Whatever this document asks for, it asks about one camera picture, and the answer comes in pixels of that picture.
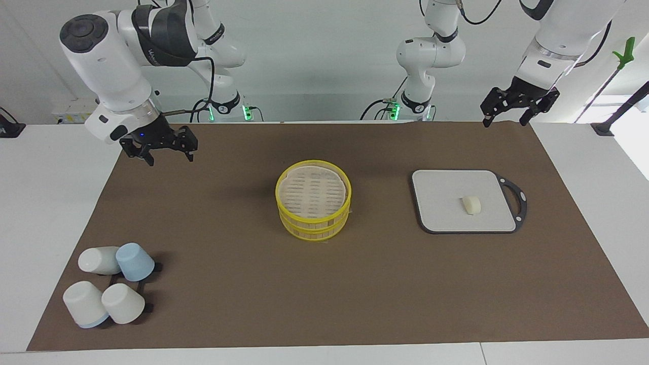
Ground black base cables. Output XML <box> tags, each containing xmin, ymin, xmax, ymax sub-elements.
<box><xmin>360</xmin><ymin>76</ymin><xmax>407</xmax><ymax>121</ymax></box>
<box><xmin>190</xmin><ymin>99</ymin><xmax>264</xmax><ymax>123</ymax></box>

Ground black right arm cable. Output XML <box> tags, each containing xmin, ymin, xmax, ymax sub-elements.
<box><xmin>163</xmin><ymin>55</ymin><xmax>216</xmax><ymax>116</ymax></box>

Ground brown paper table mat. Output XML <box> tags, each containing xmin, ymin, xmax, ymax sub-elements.
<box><xmin>26</xmin><ymin>121</ymin><xmax>649</xmax><ymax>352</ymax></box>

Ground plain white cup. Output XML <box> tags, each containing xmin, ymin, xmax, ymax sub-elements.
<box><xmin>101</xmin><ymin>283</ymin><xmax>146</xmax><ymax>325</ymax></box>

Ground black table clamp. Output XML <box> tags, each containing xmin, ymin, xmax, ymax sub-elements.
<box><xmin>0</xmin><ymin>107</ymin><xmax>26</xmax><ymax>138</ymax></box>

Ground green plastic clamp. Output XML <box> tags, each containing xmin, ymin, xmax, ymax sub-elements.
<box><xmin>612</xmin><ymin>36</ymin><xmax>636</xmax><ymax>70</ymax></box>

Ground light blue cup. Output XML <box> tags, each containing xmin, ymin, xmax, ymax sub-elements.
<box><xmin>116</xmin><ymin>243</ymin><xmax>156</xmax><ymax>282</ymax></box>

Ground thin grey rod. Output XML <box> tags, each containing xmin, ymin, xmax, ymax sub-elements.
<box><xmin>574</xmin><ymin>66</ymin><xmax>622</xmax><ymax>124</ymax></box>

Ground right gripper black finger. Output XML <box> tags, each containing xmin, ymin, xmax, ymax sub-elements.
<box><xmin>121</xmin><ymin>140</ymin><xmax>155</xmax><ymax>167</ymax></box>
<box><xmin>175</xmin><ymin>127</ymin><xmax>198</xmax><ymax>163</ymax></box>

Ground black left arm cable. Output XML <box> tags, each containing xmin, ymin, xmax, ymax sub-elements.
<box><xmin>455</xmin><ymin>0</ymin><xmax>611</xmax><ymax>66</ymax></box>

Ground black stand pole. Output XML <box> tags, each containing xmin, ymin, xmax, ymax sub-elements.
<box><xmin>592</xmin><ymin>80</ymin><xmax>649</xmax><ymax>136</ymax></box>

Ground white cutting board grey rim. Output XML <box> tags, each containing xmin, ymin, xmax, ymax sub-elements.
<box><xmin>410</xmin><ymin>169</ymin><xmax>528</xmax><ymax>235</ymax></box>

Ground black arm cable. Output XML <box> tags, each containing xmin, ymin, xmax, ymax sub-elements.
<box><xmin>455</xmin><ymin>0</ymin><xmax>611</xmax><ymax>66</ymax></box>
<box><xmin>163</xmin><ymin>55</ymin><xmax>216</xmax><ymax>116</ymax></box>

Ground black left base cables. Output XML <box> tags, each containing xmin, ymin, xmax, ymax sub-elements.
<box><xmin>360</xmin><ymin>76</ymin><xmax>407</xmax><ymax>121</ymax></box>

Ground white cup with blue rim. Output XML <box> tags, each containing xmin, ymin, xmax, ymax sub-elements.
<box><xmin>62</xmin><ymin>281</ymin><xmax>110</xmax><ymax>329</ymax></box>
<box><xmin>78</xmin><ymin>246</ymin><xmax>122</xmax><ymax>276</ymax></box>

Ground black velcro cable strap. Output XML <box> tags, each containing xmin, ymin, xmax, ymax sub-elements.
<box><xmin>132</xmin><ymin>3</ymin><xmax>159</xmax><ymax>67</ymax></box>

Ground white steamer liner cloth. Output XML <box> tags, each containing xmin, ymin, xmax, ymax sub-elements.
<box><xmin>280</xmin><ymin>163</ymin><xmax>348</xmax><ymax>218</ymax></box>

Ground yellow-white power strip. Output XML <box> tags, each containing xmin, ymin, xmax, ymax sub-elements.
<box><xmin>53</xmin><ymin>99</ymin><xmax>97</xmax><ymax>125</ymax></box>

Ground black right base cables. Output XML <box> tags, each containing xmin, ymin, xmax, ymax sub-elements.
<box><xmin>190</xmin><ymin>99</ymin><xmax>264</xmax><ymax>123</ymax></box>

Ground yellow steamer base tier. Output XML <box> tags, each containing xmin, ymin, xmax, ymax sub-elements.
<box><xmin>279</xmin><ymin>205</ymin><xmax>351</xmax><ymax>242</ymax></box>

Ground yellow steamer tier with liner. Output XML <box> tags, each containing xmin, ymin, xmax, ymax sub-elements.
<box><xmin>275</xmin><ymin>160</ymin><xmax>352</xmax><ymax>226</ymax></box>

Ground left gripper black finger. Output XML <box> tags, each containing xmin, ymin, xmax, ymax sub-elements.
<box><xmin>520</xmin><ymin>90</ymin><xmax>561</xmax><ymax>126</ymax></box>
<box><xmin>480</xmin><ymin>87</ymin><xmax>510</xmax><ymax>127</ymax></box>

